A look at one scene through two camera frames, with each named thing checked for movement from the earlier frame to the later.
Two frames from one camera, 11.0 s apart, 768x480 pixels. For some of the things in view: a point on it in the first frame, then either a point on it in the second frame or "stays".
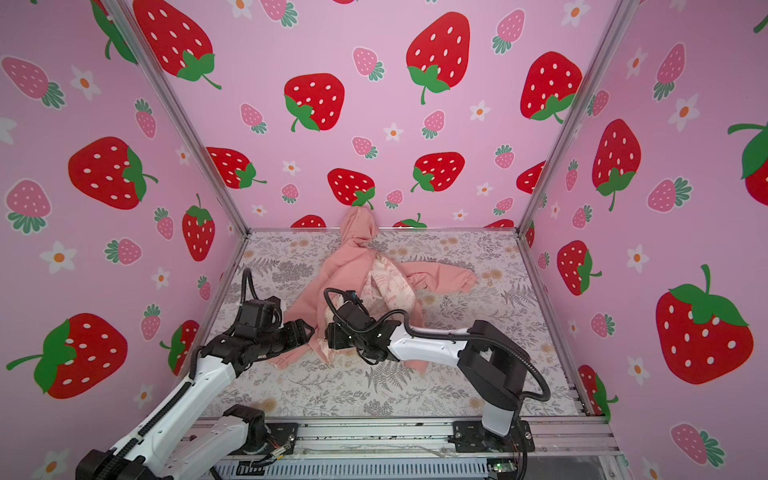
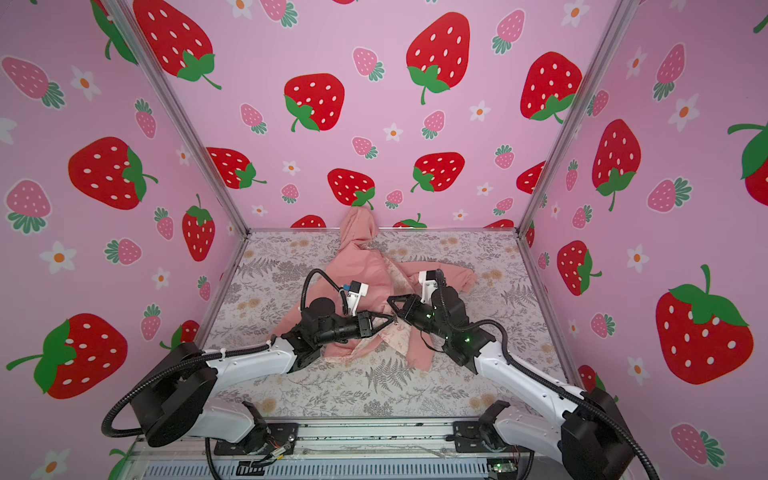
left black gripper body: x=300 y=330 → x=363 y=324
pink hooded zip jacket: x=363 y=300 stays
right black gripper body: x=335 y=334 → x=422 y=310
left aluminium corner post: x=129 y=21 stays
